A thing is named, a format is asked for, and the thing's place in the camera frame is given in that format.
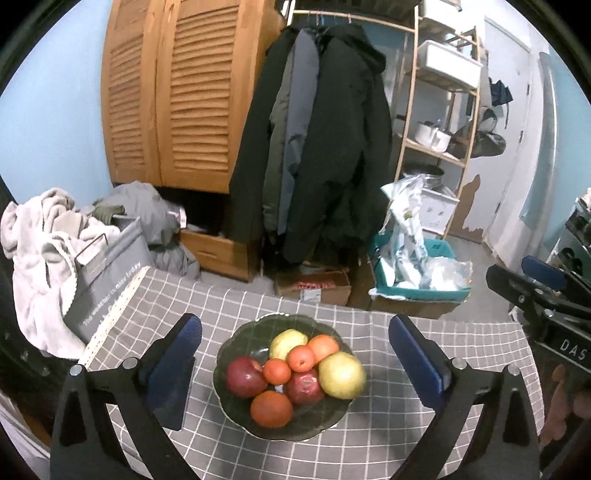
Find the teal plastic bin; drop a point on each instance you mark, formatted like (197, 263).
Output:
(441, 249)

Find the small yellow pear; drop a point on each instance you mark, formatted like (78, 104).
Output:
(287, 344)

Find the small orange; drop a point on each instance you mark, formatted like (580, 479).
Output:
(277, 370)
(301, 357)

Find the large white storage box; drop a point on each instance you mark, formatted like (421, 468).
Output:
(452, 64)

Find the large red apple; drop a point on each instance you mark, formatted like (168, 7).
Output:
(244, 376)

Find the grey fabric laundry hamper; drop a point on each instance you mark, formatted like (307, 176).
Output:
(111, 286)

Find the person's right hand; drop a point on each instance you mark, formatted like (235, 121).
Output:
(563, 406)

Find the plain cardboard box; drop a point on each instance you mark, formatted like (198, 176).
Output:
(415, 308)

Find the wooden shelf unit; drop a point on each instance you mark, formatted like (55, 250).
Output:
(464, 161)

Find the large yellow pear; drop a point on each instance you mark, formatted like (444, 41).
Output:
(341, 374)

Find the olive green cloth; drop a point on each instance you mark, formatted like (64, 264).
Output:
(108, 212)

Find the small white storage box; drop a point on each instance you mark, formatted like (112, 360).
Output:
(441, 9)

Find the dark folded umbrella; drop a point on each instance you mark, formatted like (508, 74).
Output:
(501, 92)

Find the black hooded coat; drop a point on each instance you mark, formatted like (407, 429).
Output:
(341, 161)

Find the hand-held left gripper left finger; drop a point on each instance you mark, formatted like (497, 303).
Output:
(178, 364)

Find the small red apple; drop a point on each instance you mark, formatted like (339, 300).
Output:
(304, 386)

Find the wooden louvered wardrobe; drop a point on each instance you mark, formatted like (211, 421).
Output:
(184, 92)

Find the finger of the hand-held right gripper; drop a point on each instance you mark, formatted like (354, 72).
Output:
(512, 288)
(545, 272)

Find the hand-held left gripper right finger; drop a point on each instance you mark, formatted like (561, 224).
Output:
(415, 364)

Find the metal pot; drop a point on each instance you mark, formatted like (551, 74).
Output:
(427, 177)

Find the cardboard box with red print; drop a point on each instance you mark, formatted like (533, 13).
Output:
(314, 286)

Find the white printed bag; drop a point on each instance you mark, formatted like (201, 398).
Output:
(406, 221)

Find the white door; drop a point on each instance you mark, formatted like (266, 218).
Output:
(508, 184)

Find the white cooking pot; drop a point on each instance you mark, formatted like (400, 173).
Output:
(431, 136)

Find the white plastic basket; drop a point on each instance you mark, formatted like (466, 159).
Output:
(438, 212)

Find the black jacket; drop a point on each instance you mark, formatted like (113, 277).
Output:
(254, 161)

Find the grey jacket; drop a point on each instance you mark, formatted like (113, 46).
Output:
(298, 138)

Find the grey clothes pile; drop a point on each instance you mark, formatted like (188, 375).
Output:
(147, 217)

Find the grey checked tablecloth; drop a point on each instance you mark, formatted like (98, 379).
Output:
(369, 438)

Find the grey vertical pipe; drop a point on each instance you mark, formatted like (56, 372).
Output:
(547, 138)

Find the dark green glass bowl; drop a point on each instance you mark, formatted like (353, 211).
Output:
(240, 337)

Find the grey hanging bag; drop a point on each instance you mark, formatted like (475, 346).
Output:
(485, 138)

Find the wooden drawer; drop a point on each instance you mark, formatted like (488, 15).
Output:
(217, 254)

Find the white fluffy blanket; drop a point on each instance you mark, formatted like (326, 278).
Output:
(37, 258)

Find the wooden clothes rail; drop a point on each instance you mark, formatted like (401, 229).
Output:
(351, 18)

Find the clear plastic bag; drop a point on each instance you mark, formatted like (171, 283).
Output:
(445, 274)

